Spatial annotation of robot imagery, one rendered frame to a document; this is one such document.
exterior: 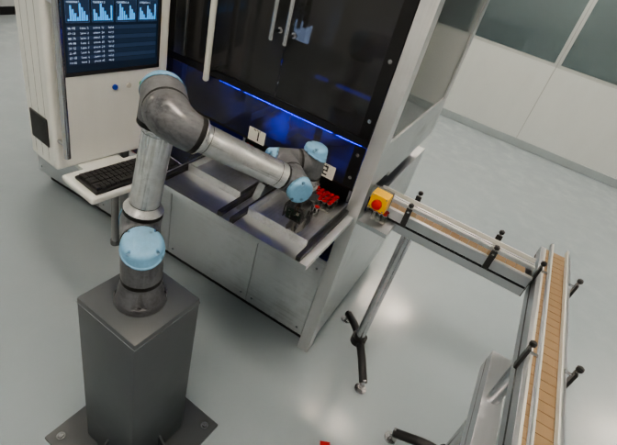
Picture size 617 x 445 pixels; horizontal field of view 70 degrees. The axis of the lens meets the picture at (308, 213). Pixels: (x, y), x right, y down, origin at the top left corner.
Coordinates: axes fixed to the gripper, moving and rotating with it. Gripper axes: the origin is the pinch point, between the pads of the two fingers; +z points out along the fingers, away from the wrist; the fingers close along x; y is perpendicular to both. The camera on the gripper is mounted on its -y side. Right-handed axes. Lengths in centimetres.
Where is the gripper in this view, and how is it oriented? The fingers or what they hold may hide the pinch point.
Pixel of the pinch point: (296, 230)
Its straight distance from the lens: 157.7
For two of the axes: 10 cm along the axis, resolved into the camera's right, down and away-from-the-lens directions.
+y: -4.8, 4.1, -7.8
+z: -2.4, 7.9, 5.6
